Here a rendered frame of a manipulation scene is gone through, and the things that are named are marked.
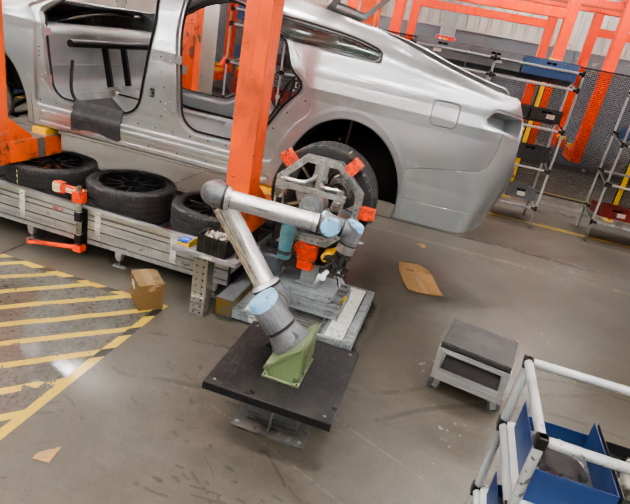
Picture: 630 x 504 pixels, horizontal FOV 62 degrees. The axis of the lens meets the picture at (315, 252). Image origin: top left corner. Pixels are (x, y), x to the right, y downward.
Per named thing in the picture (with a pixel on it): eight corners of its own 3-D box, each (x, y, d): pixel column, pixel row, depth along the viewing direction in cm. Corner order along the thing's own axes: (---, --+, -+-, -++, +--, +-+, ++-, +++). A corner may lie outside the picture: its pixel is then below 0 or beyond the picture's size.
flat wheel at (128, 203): (73, 219, 372) (73, 187, 363) (98, 191, 432) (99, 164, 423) (168, 230, 383) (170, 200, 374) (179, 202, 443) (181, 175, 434)
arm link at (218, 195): (198, 178, 232) (344, 218, 234) (204, 177, 244) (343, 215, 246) (192, 203, 234) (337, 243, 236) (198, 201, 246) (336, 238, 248)
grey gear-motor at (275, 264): (292, 277, 392) (299, 234, 378) (272, 300, 354) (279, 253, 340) (269, 270, 395) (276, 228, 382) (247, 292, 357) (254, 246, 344)
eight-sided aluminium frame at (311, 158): (351, 251, 326) (370, 167, 305) (349, 255, 320) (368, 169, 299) (271, 229, 337) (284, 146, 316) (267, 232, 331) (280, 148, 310)
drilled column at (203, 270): (209, 310, 343) (216, 253, 326) (202, 317, 334) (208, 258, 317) (196, 306, 345) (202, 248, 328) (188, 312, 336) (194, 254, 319)
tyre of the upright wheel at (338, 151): (397, 212, 336) (347, 121, 326) (391, 222, 314) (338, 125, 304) (313, 253, 362) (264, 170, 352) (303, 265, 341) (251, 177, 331)
